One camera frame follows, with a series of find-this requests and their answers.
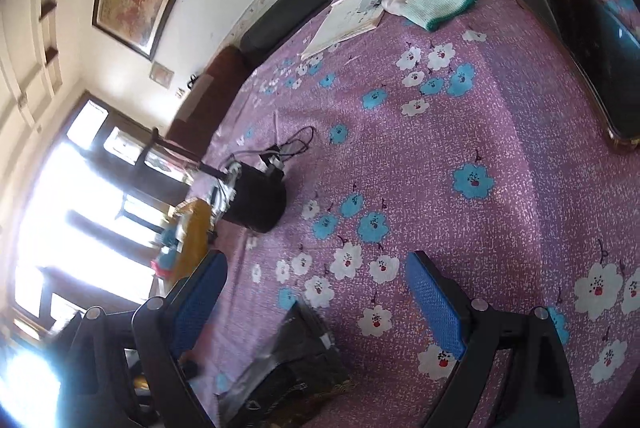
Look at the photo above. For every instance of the black plastic bag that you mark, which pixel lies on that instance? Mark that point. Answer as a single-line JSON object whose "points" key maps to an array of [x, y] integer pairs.
{"points": [[293, 376]]}

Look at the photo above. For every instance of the purple floral tablecloth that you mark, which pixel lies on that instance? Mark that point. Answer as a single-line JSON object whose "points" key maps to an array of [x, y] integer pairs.
{"points": [[477, 145]]}

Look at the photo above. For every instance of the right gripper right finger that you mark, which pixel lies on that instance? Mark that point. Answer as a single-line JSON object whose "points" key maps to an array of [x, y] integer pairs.
{"points": [[537, 390]]}

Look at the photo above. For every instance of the black motor with shaft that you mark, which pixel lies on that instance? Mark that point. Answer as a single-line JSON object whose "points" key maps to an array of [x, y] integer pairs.
{"points": [[252, 198]]}

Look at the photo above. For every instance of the dark wooden chair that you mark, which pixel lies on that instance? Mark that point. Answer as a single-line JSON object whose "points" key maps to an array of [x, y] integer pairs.
{"points": [[168, 151]]}

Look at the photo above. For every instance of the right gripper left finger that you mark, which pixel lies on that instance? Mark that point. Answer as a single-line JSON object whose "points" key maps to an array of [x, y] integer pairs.
{"points": [[122, 369]]}

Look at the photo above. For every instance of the blue fluffy towel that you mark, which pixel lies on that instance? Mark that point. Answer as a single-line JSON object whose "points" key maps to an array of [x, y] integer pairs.
{"points": [[168, 240]]}

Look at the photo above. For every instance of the yellow cardboard tray box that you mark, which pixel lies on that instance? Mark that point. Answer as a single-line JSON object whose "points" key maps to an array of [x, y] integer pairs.
{"points": [[192, 219]]}

